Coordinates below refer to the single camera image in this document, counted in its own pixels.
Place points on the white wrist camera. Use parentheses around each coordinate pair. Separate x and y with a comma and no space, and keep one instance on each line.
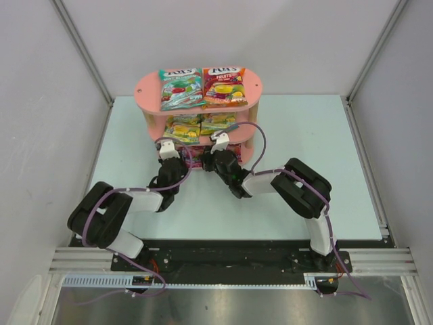
(220,141)
(166,149)

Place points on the orange Fox's candy bag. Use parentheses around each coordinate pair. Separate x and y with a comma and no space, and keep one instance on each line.
(224,87)

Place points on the green Fox's candy bag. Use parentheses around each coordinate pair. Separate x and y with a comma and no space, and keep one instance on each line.
(185,128)

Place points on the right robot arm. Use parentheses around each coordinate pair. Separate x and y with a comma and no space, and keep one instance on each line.
(305,191)

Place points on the purple Fox's bag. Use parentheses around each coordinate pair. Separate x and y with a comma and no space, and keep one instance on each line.
(235,150)
(191,156)

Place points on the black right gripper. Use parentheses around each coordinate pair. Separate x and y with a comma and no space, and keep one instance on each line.
(210,160)

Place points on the teal Fox's candy bag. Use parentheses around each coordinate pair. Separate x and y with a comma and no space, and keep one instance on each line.
(181,89)

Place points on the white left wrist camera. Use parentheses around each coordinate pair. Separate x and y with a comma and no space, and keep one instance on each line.
(166,149)

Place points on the yellow-green Fox's candy bag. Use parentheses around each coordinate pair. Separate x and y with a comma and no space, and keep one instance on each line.
(212,122)

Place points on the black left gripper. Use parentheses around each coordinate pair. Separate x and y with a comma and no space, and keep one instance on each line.
(172,162)

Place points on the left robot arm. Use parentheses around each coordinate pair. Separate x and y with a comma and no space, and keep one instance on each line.
(99,217)

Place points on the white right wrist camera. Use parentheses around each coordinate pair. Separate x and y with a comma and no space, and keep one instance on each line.
(220,141)

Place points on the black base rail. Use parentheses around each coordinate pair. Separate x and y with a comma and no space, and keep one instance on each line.
(234,262)

